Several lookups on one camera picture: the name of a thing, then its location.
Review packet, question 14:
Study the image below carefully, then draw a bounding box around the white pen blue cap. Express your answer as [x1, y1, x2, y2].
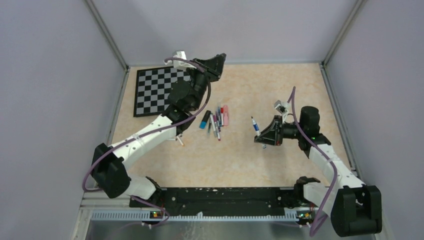
[251, 116, 261, 137]

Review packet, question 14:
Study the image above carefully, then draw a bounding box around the pink highlighter marker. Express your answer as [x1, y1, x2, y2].
[223, 105, 229, 126]

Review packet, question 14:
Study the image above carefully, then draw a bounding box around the black blue highlighter marker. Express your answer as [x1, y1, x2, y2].
[199, 110, 211, 129]

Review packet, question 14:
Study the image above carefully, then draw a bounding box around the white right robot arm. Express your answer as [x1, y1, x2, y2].
[254, 101, 383, 237]

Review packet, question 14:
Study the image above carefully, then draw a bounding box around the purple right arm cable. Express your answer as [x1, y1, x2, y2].
[286, 86, 339, 238]

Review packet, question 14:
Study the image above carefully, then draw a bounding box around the grey slotted cable duct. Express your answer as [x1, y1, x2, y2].
[90, 210, 299, 222]

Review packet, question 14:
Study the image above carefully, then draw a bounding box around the green transparent pen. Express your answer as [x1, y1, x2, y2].
[207, 119, 212, 135]

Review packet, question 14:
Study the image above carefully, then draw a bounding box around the black and grey chessboard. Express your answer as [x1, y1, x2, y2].
[133, 66, 191, 117]

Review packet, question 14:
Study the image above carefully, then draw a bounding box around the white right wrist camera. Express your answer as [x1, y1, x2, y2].
[273, 100, 290, 123]

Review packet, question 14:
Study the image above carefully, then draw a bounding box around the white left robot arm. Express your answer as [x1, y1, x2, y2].
[82, 50, 227, 207]

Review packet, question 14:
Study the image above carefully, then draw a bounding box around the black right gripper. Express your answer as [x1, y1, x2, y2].
[254, 115, 305, 146]

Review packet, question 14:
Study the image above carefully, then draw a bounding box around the purple white pen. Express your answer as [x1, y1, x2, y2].
[212, 114, 221, 141]

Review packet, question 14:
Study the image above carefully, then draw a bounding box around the red capped white pen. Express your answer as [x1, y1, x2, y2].
[220, 107, 224, 127]

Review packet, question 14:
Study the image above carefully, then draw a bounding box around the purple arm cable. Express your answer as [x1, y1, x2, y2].
[286, 86, 339, 238]
[82, 57, 212, 229]

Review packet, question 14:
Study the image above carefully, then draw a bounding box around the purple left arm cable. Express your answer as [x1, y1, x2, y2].
[82, 57, 212, 229]

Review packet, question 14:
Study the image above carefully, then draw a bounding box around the blue capped pen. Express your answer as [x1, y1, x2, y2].
[216, 106, 222, 127]

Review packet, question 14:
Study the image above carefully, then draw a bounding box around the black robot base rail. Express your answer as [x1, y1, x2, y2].
[148, 187, 318, 217]

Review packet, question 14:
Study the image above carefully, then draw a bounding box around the white grey marker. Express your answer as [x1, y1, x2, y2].
[209, 113, 218, 138]

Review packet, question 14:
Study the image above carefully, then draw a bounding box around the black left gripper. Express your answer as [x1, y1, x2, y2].
[186, 53, 227, 111]

